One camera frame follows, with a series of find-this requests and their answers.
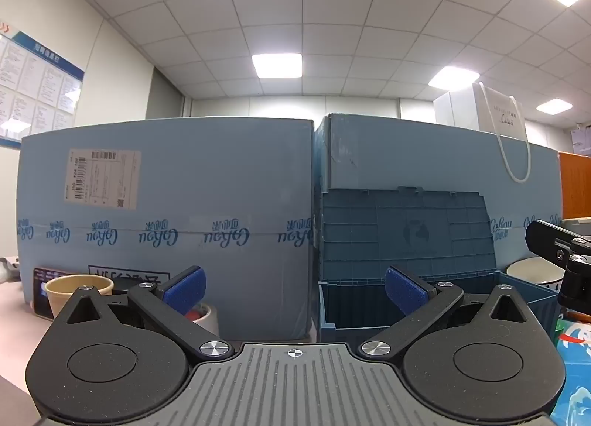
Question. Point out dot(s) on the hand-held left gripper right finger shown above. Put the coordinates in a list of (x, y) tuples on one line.
[(406, 292)]

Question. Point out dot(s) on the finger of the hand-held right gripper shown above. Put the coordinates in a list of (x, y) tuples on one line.
[(547, 237)]

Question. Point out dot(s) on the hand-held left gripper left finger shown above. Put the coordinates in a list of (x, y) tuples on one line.
[(184, 292)]

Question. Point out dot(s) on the blue plastic crate with lid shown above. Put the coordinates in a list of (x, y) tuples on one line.
[(406, 227)]

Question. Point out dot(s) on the white striped bowl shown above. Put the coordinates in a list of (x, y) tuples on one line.
[(531, 271)]

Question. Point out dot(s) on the colourful printed mat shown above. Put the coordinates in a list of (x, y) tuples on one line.
[(575, 375)]

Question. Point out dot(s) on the paper cup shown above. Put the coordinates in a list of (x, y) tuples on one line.
[(69, 292)]

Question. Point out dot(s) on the blue cardboard box white label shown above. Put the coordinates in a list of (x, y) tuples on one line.
[(207, 167)]

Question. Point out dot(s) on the black printed card box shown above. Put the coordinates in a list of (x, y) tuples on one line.
[(40, 290)]

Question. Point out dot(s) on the wall poster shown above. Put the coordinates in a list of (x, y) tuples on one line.
[(37, 75)]

